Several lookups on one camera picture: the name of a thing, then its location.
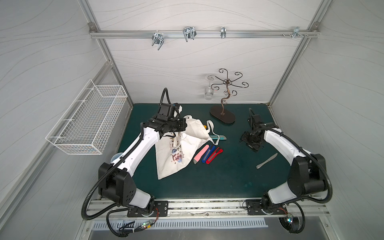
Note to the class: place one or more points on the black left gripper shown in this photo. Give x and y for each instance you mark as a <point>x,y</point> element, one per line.
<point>179,124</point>

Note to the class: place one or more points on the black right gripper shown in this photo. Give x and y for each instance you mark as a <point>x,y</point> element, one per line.
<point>250,140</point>

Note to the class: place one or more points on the white printed canvas tote bag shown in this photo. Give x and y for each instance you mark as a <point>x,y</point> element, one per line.
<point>174,154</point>

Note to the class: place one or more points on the red utility knife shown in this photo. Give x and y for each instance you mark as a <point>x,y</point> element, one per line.
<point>214,155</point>

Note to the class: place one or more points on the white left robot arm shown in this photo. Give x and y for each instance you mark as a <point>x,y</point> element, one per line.
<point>118,184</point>

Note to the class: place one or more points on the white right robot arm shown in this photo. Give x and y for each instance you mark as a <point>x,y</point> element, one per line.
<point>307,178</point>

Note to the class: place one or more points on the teal utility knife left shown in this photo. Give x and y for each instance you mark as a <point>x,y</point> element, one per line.
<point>219,137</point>

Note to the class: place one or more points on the blue utility knife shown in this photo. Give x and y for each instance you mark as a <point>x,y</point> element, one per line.
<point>208,153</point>

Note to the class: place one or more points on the pink utility knife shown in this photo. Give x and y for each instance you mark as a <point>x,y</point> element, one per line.
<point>200,154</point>

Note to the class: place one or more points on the silver letter opener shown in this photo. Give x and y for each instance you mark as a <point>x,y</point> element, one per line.
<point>267,161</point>

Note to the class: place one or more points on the bronze scroll hanger stand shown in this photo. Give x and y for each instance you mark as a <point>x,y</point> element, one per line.
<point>219,111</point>

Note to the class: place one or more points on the clear glass bottle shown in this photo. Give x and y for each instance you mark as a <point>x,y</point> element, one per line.
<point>209,92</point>

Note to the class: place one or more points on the light blue plastic cup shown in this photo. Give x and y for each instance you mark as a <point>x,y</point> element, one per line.
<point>116,157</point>

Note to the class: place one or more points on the metal clamp far left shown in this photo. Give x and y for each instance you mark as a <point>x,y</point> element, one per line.
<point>157,39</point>

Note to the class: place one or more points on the metal clamp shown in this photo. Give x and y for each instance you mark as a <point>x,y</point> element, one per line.
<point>223,32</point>
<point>157,39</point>
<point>296,34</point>
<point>189,33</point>

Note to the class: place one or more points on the metal clamp right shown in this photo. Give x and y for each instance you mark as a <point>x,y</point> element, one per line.
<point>296,34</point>

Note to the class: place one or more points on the white wire basket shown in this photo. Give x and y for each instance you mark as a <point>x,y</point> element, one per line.
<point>85,127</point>

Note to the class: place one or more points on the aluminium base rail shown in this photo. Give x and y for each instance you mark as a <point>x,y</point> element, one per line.
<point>207,208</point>

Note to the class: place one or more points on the aluminium top rail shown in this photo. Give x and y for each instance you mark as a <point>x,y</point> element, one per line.
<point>201,34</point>

